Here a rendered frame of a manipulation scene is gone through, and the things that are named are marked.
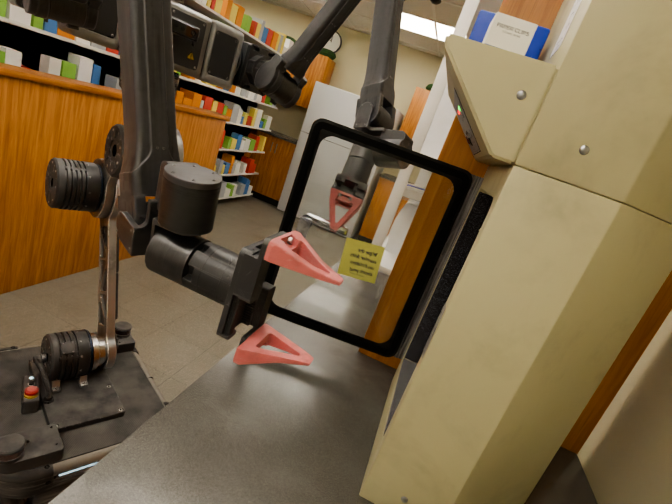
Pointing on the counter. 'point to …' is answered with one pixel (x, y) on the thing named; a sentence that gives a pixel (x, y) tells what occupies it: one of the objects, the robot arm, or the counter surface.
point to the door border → (428, 250)
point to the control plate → (465, 123)
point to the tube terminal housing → (545, 272)
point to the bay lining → (449, 275)
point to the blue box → (489, 24)
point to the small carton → (510, 33)
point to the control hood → (496, 94)
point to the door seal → (429, 256)
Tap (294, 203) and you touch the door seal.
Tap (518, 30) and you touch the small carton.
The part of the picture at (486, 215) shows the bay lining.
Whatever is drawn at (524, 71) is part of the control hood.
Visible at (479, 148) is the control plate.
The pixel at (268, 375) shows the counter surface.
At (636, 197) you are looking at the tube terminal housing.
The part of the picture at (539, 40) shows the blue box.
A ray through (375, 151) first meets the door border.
